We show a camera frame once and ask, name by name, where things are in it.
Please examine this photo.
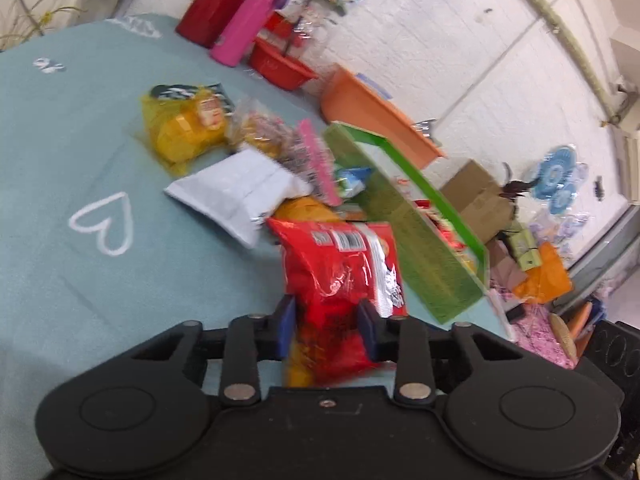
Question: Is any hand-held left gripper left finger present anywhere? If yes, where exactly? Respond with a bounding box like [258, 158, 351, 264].
[120, 295, 297, 407]

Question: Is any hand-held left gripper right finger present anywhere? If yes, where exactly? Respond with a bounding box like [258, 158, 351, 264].
[356, 300, 525, 407]

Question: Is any large red snack bag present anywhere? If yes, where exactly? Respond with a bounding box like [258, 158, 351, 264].
[267, 217, 408, 388]

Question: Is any green cardboard box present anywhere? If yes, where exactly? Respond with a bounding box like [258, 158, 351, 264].
[322, 121, 491, 325]

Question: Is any orange snack packet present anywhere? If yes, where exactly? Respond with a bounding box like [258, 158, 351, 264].
[272, 196, 346, 223]

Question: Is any red chips bag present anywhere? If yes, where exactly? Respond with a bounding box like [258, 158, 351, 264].
[422, 200, 466, 251]

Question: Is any white foil snack packet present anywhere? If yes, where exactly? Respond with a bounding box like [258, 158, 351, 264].
[164, 149, 313, 250]

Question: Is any pink-edged clear snack packet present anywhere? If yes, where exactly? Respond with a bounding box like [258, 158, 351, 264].
[280, 120, 343, 207]

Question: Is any brown cardboard box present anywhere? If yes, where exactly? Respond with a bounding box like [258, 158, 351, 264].
[440, 159, 516, 243]

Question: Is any pink floral cloth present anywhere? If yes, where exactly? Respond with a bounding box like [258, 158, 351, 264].
[500, 305, 581, 371]

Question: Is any small green box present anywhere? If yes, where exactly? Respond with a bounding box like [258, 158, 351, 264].
[505, 230, 543, 271]

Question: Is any orange bag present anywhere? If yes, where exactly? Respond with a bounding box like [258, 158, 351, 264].
[512, 242, 573, 305]

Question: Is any clear packet of yellow pastries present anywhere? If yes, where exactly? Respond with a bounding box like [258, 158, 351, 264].
[227, 100, 296, 161]

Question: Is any dark red plant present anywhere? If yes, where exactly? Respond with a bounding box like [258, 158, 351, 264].
[500, 162, 538, 203]

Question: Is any orange plastic basin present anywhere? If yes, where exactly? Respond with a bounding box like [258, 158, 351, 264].
[320, 66, 446, 171]

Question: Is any teal printed tablecloth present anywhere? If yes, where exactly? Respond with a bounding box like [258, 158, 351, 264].
[0, 12, 511, 480]

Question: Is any yellow cake packet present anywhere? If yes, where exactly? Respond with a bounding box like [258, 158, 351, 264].
[140, 85, 233, 177]

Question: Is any blue paper fan decoration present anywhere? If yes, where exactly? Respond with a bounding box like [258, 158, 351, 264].
[530, 145, 586, 216]

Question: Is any red plastic basin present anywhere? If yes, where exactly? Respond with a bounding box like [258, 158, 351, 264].
[248, 37, 319, 92]

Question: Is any glass pitcher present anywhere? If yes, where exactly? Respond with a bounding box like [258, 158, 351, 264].
[270, 0, 331, 61]

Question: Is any pink bottle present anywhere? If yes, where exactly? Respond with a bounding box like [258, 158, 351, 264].
[210, 0, 288, 67]

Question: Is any white air conditioner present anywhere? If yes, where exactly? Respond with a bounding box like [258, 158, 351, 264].
[614, 127, 640, 201]

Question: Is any red thermos jug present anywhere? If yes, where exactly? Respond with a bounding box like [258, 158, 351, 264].
[175, 0, 281, 50]

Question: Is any thin green plant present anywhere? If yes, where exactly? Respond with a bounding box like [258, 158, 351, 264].
[0, 0, 86, 51]

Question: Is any beige wall pipe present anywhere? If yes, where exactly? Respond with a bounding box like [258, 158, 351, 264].
[492, 0, 613, 121]

